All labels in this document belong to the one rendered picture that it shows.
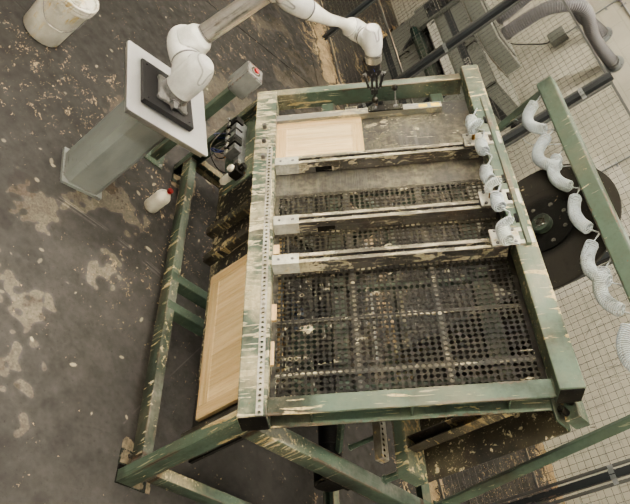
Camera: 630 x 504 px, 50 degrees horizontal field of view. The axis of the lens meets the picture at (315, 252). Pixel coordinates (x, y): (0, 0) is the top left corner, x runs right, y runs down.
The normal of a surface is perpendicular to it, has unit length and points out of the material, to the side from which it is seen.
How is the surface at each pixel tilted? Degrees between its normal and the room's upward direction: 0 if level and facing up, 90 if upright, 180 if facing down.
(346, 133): 54
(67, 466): 0
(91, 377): 0
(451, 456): 90
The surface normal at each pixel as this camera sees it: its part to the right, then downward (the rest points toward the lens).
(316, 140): -0.09, -0.68
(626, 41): -0.64, -0.36
